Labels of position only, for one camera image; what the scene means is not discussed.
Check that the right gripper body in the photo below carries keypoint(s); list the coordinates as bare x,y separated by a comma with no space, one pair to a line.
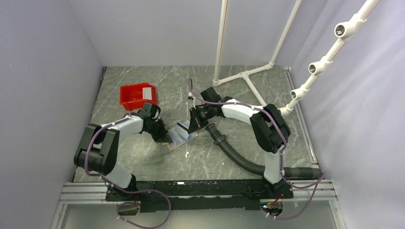
201,116

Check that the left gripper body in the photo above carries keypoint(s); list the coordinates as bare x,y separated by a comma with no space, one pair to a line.
156,129

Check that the tan leather card holder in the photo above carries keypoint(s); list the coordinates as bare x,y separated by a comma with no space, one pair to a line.
179,140

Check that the red plastic bin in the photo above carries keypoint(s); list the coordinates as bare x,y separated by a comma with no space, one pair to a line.
131,96

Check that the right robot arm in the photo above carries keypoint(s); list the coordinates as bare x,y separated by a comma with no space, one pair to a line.
269,127

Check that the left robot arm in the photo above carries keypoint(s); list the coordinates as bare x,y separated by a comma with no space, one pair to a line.
98,148

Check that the stack of white cards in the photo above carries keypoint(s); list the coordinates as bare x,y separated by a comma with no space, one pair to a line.
147,93

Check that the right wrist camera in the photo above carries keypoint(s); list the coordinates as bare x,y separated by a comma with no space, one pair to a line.
210,95

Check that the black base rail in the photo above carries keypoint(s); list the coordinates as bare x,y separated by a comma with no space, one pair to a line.
202,194

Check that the white PVC pipe frame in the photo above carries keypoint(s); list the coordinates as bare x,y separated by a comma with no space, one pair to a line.
294,30

